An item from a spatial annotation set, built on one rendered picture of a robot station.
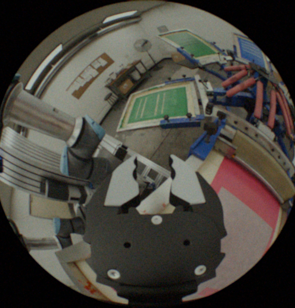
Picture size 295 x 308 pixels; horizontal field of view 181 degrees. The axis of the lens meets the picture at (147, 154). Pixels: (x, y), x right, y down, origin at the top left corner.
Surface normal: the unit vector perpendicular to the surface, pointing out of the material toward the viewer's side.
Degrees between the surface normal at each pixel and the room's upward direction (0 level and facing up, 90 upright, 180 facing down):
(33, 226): 90
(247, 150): 57
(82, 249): 32
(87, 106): 90
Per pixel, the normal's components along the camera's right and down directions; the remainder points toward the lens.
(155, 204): -0.10, -0.70
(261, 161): -0.75, 0.51
